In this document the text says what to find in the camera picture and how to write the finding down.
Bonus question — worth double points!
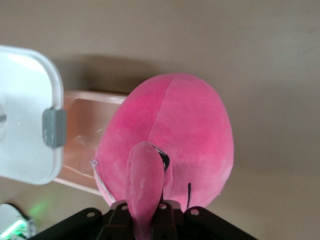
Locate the clear plastic storage container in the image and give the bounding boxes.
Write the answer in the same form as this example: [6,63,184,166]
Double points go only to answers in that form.
[52,89,131,196]

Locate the white box lid grey clips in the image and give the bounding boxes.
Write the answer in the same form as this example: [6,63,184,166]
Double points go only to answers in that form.
[0,44,68,186]

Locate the pink plush toy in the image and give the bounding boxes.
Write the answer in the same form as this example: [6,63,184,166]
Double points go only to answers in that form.
[94,72,235,240]

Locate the brown table mat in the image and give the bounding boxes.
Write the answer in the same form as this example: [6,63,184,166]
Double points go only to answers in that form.
[0,0,320,240]

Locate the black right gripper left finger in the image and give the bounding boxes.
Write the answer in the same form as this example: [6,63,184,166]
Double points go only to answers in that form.
[29,201,137,240]

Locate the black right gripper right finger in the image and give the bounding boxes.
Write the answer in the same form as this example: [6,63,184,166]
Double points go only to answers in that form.
[150,201,259,240]

